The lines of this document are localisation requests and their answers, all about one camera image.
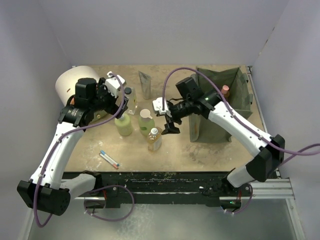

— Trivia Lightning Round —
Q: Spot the amber bottle white cap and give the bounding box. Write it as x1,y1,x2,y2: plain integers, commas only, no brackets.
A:
147,127,162,152

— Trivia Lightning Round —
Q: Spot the green canvas bag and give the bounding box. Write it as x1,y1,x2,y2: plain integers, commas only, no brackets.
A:
187,65,254,144

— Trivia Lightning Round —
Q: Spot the clear bottle yellow label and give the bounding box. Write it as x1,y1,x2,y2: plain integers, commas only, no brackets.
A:
124,87,138,115

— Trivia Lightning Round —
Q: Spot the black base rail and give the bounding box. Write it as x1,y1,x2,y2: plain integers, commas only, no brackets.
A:
80,171,252,209

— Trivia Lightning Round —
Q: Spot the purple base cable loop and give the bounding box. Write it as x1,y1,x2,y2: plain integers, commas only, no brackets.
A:
83,183,137,222

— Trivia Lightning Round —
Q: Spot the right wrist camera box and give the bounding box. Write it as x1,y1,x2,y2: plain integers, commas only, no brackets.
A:
152,97,172,117

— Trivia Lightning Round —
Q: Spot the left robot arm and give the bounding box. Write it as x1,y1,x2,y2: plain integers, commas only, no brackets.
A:
17,72,128,216

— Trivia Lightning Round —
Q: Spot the orange capped pen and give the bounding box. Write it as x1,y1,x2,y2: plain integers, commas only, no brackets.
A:
99,153,119,170

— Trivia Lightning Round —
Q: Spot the silver squeeze tube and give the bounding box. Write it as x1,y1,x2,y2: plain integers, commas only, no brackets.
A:
138,71,152,100

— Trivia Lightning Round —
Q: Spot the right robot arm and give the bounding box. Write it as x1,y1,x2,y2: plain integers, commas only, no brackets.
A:
152,77,285,196

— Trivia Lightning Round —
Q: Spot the white round drawer box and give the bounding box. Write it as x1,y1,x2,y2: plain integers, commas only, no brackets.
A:
55,65,100,106

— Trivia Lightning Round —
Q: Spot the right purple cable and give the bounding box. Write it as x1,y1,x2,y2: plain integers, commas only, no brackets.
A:
161,67,320,216

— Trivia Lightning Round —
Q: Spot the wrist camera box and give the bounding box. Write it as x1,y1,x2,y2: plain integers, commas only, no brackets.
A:
152,97,172,117
104,71,121,98

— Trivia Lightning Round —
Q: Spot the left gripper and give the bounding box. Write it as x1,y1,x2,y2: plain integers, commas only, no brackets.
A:
89,78,128,118

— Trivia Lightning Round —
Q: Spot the green bottle beige cap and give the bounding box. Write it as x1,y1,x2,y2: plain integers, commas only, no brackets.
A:
138,109,155,137

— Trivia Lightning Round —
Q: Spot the green pump bottle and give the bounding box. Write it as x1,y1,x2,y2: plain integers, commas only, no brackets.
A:
114,113,133,137

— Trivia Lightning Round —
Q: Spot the blue capped pen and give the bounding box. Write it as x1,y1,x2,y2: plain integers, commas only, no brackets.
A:
100,150,120,167

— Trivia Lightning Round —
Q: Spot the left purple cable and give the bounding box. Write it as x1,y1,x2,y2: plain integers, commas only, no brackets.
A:
33,72,129,228

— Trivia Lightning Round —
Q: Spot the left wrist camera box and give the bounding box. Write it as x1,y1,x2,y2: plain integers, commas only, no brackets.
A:
104,71,121,98

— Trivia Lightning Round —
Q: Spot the orange bottle pink cap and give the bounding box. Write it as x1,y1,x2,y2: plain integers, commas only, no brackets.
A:
221,85,230,100

